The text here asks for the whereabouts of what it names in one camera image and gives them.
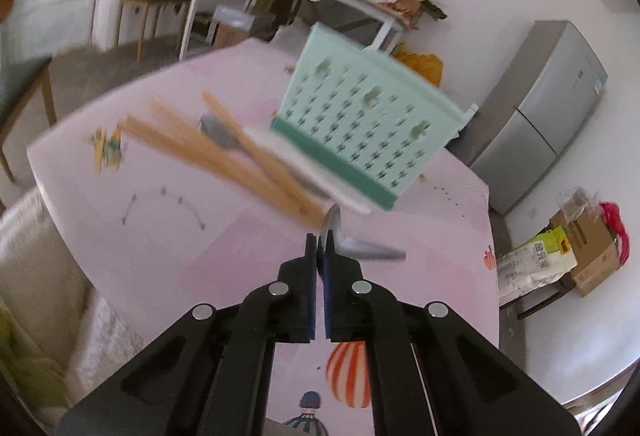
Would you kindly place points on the orange yellow bag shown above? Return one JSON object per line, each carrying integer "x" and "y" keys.
{"x": 429, "y": 66}

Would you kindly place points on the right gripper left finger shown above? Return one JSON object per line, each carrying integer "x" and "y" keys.
{"x": 209, "y": 372}

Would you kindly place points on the grey plastic storage bin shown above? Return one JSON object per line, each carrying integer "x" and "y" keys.
{"x": 233, "y": 26}

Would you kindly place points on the grey refrigerator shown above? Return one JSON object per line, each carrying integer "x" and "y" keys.
{"x": 535, "y": 111}

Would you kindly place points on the wooden chair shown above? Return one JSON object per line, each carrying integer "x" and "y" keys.
{"x": 144, "y": 8}

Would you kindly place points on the mint green utensil holder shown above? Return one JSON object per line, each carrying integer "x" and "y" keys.
{"x": 366, "y": 118}

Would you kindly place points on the dark chair near table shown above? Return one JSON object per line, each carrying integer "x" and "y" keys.
{"x": 18, "y": 83}

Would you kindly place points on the pink patterned tablecloth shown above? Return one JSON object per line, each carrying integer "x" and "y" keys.
{"x": 156, "y": 236}

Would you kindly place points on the white plastic rice paddle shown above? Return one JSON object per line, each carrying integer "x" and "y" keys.
{"x": 309, "y": 172}

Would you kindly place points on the metal knife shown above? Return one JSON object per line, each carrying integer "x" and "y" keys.
{"x": 352, "y": 247}

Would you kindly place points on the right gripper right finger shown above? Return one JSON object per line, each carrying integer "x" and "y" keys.
{"x": 431, "y": 372}

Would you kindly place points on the metal spoon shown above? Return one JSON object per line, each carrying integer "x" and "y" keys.
{"x": 213, "y": 128}

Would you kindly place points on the cardboard box by fridge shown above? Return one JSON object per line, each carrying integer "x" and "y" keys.
{"x": 593, "y": 246}

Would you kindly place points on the wooden chopstick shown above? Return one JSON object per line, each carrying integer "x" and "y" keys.
{"x": 258, "y": 182}
{"x": 161, "y": 138}
{"x": 310, "y": 209}

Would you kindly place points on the yellow rice bag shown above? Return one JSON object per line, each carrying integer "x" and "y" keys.
{"x": 542, "y": 260}

